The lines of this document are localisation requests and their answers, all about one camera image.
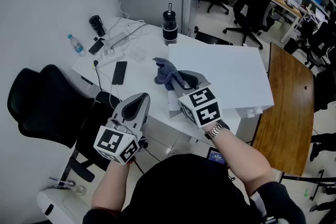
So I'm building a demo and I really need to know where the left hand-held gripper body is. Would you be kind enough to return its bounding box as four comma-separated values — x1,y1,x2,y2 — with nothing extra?
93,118,144,165

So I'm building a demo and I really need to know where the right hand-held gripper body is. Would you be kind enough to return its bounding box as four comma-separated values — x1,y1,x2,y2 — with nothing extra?
178,87,223,129

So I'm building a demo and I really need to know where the grey cloth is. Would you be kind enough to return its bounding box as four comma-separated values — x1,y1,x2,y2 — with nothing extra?
153,57,184,91

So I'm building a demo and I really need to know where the large white board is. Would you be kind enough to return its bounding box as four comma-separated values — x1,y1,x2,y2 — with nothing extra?
167,42,275,120

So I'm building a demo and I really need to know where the person's right forearm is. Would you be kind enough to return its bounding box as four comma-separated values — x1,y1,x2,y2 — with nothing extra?
209,127,276,192

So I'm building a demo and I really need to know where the person's left forearm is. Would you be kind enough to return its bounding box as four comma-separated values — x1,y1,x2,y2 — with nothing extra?
90,161,131,212

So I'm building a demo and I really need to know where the silver wristwatch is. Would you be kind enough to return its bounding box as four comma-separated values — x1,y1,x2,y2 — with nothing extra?
204,123,225,140

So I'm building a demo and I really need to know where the black smartphone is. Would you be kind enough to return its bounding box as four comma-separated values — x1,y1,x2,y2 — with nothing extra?
112,61,128,86

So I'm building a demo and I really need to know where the black flat case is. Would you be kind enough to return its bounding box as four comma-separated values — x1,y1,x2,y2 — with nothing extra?
195,31,233,47

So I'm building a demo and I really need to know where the black screen device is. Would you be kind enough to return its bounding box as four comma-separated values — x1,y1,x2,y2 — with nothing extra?
208,147,228,166

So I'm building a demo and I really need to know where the clear plastic box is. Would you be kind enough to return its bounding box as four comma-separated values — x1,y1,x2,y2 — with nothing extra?
129,47,147,62

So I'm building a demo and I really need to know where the white power strip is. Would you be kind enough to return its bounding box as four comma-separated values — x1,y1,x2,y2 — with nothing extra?
93,46,124,68

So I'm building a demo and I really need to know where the black white-banded bottle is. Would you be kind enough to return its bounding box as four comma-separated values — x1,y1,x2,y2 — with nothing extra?
162,3,179,47

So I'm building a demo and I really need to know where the black mesh office chair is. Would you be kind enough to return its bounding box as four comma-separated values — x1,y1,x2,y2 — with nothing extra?
7,64,124,183

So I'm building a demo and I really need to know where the small black phone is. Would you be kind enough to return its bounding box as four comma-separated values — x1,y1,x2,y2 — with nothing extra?
88,37,106,55

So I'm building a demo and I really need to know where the clear water bottle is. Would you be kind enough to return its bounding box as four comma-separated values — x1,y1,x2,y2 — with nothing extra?
67,33,87,57

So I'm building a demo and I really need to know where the white appliance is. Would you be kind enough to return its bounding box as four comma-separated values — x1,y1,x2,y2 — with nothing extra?
36,186,91,224

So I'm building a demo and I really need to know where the person's black clothing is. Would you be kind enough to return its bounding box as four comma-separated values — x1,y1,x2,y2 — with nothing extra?
82,153,307,224

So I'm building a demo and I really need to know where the brown wooden table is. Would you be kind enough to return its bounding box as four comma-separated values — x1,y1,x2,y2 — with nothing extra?
251,41,315,177

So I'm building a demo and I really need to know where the small black flask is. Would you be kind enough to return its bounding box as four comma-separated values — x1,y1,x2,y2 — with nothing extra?
88,15,107,37

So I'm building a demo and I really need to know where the black waste bin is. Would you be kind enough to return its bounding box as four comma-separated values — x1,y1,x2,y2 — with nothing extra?
283,37,299,55

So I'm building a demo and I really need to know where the white-legged wooden desk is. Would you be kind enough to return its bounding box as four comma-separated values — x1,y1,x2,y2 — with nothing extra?
270,0,309,44

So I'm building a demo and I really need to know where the black metal stand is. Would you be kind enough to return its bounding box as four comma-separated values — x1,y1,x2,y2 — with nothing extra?
282,169,336,201

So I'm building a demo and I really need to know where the black power cable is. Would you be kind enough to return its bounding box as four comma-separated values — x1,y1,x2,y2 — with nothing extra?
92,59,124,110

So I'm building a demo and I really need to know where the white cable bundle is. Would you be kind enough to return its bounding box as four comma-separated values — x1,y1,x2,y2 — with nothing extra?
106,2,152,44

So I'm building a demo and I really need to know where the white harness strap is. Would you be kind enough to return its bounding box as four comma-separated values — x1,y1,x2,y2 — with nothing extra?
250,190,264,216

